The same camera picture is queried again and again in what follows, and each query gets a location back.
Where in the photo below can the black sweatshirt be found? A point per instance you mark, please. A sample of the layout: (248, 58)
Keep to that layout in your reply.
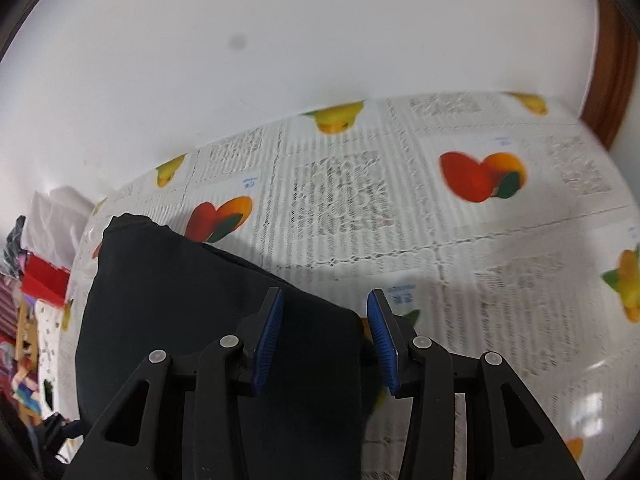
(155, 289)

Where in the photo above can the white black dotted quilt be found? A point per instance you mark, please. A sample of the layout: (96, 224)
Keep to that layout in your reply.
(48, 320)

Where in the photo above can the fruit print tablecloth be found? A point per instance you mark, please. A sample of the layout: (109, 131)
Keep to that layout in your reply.
(494, 221)

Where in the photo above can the brown wooden door frame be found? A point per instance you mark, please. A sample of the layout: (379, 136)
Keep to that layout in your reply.
(613, 75)

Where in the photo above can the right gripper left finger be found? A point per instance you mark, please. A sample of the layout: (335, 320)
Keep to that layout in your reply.
(237, 365)

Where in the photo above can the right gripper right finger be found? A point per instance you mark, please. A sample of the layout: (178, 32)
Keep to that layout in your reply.
(418, 368)

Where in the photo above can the plaid grey cloth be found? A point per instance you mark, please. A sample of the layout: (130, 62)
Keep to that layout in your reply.
(13, 255)

